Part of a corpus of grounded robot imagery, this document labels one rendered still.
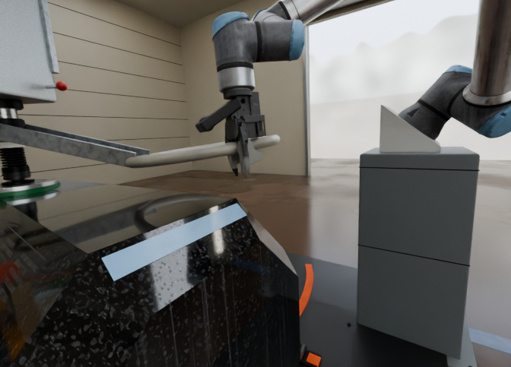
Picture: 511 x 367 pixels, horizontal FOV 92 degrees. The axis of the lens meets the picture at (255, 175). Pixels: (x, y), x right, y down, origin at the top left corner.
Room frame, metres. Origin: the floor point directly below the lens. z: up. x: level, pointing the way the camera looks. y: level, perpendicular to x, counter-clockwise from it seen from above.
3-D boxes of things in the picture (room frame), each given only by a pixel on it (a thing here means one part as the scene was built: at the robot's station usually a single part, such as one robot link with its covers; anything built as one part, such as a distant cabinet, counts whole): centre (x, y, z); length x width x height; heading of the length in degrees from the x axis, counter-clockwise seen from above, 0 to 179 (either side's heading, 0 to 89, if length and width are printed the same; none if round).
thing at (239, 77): (0.65, 0.04, 1.08); 0.10 x 0.09 x 0.05; 31
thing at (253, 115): (0.65, 0.02, 1.00); 0.09 x 0.08 x 0.12; 121
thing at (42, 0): (0.95, 0.74, 1.35); 0.08 x 0.03 x 0.28; 90
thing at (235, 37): (0.65, 0.04, 1.17); 0.10 x 0.09 x 0.12; 99
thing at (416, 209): (1.14, -0.74, 0.43); 0.50 x 0.50 x 0.85; 56
